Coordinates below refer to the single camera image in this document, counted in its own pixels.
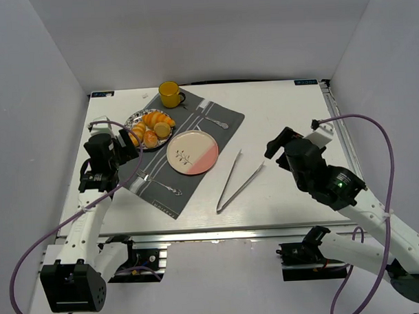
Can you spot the metal tongs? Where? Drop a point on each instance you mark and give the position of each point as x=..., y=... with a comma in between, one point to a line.
x=241, y=173

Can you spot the left blue label sticker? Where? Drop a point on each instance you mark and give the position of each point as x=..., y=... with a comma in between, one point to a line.
x=102, y=94

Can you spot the silver fork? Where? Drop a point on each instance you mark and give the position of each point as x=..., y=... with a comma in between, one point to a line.
x=146, y=177

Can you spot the silver spoon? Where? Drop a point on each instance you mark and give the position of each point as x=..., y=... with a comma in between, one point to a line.
x=218, y=123

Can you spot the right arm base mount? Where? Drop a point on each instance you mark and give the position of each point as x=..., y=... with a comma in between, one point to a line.
x=303, y=261

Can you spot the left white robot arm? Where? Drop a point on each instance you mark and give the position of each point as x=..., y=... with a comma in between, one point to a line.
x=77, y=280

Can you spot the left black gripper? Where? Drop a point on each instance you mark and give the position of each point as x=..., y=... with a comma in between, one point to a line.
x=127, y=142

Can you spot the large orange croissant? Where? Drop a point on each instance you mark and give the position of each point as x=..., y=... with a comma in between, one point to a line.
x=153, y=118

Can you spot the muffin cake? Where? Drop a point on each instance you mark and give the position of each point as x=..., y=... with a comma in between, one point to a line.
x=162, y=129

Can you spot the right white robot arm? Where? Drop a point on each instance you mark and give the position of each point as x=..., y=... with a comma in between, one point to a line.
x=344, y=192

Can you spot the aluminium side rail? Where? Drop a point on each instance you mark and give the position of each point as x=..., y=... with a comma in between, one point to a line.
x=341, y=128

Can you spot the striped croissant bread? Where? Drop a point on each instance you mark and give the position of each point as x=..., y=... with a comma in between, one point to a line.
x=139, y=129

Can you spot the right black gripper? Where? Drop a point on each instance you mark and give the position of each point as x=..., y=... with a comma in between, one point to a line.
x=278, y=145

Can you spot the yellow mug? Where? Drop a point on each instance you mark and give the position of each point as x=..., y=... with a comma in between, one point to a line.
x=170, y=94

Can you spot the right blue label sticker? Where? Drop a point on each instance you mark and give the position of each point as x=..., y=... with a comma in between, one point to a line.
x=305, y=82

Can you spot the sesame bun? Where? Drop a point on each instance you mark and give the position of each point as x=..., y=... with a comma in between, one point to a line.
x=150, y=139

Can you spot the blue floral plate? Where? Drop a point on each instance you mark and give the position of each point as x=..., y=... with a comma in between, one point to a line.
x=135, y=118

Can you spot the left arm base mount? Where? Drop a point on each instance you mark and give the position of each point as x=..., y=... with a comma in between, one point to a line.
x=128, y=271

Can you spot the blue label sticker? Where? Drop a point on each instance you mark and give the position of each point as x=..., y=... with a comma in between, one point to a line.
x=102, y=94
x=305, y=82

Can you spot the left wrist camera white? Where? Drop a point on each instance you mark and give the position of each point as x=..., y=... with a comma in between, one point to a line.
x=100, y=125

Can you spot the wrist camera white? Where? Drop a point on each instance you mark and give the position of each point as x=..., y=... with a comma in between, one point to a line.
x=321, y=134
x=100, y=125

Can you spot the pink and cream plate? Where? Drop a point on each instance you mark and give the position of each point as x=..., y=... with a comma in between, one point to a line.
x=192, y=152

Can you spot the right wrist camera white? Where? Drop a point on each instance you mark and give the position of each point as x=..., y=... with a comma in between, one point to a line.
x=321, y=134

